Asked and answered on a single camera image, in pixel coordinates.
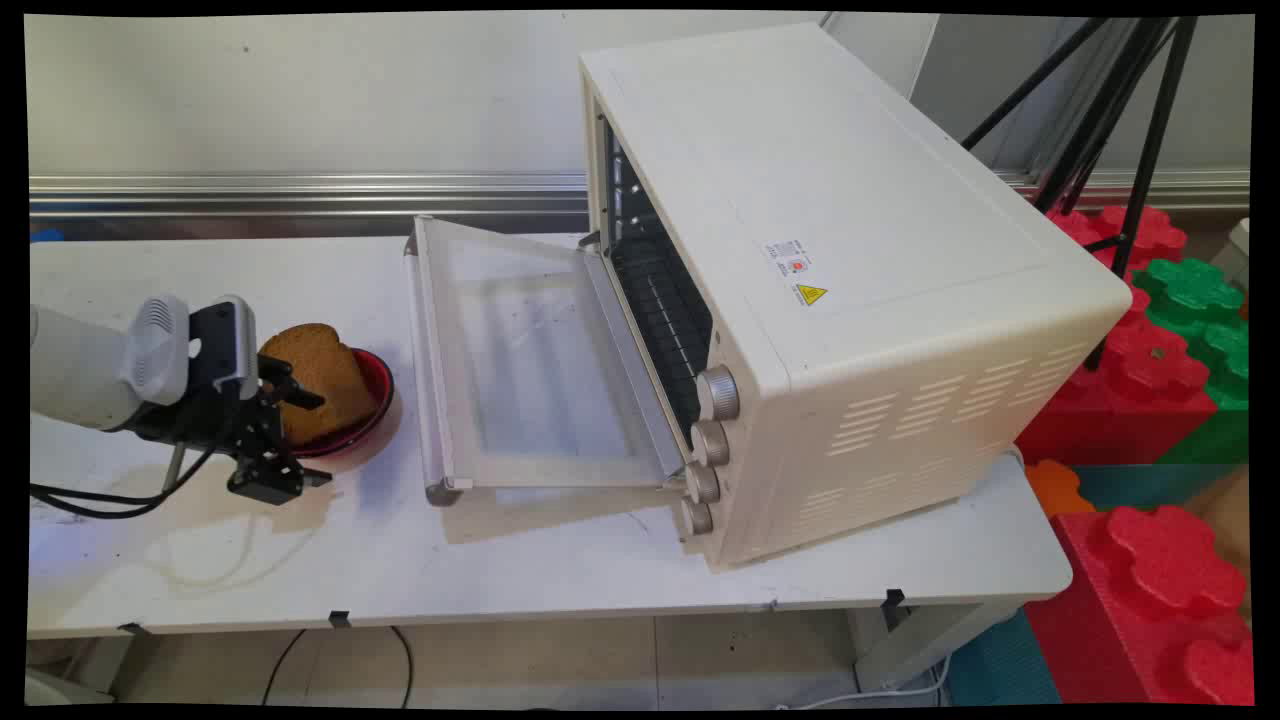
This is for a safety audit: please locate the black oven wire rack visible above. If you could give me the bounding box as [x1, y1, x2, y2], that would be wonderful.
[608, 235, 714, 443]

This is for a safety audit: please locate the black tripod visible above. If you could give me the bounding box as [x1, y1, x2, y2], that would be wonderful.
[961, 15, 1200, 373]

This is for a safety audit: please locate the teal foam mat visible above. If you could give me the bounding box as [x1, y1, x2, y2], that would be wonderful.
[1074, 462, 1252, 513]

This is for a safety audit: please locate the orange foam block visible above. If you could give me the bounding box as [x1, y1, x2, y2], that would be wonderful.
[1025, 458, 1099, 519]

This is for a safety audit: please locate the brown bread slice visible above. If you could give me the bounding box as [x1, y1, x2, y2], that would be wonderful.
[258, 322, 379, 448]

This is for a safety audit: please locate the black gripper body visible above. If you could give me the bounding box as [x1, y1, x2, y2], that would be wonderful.
[130, 380, 291, 463]

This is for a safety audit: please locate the white table leg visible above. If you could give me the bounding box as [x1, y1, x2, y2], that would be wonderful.
[848, 600, 1023, 697]

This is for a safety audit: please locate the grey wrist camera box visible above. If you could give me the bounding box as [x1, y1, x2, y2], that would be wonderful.
[188, 296, 260, 402]

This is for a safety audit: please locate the small red foam block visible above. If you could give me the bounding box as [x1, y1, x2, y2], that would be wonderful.
[1045, 204, 1189, 283]

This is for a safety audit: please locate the large red foam block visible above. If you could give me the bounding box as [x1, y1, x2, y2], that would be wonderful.
[1025, 504, 1256, 707]

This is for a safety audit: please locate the aluminium wall rail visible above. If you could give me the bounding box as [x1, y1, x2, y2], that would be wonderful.
[29, 167, 1252, 220]

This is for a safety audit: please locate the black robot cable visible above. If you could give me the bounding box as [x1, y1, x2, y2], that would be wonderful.
[30, 440, 223, 521]

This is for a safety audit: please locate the green foam block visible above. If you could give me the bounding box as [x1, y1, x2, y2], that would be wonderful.
[1132, 257, 1252, 467]

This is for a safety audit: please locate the warning sticker label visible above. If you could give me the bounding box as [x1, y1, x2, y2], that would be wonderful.
[764, 238, 830, 309]

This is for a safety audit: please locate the black cable under table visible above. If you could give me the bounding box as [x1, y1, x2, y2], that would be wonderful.
[261, 626, 416, 710]

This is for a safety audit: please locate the large silver oven knob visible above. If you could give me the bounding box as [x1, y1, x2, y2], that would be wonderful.
[697, 366, 741, 422]

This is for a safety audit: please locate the white cable on floor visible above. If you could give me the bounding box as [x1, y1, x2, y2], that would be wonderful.
[775, 654, 952, 712]

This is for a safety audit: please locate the glass oven door with handle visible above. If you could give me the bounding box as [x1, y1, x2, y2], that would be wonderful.
[403, 214, 693, 508]

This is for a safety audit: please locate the red bowl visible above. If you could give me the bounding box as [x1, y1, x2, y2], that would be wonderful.
[285, 347, 396, 461]

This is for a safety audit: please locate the cream toaster oven body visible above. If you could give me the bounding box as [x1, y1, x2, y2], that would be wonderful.
[578, 22, 1134, 574]

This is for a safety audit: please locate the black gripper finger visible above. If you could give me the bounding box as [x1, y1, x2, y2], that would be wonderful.
[257, 354, 327, 412]
[227, 444, 334, 506]

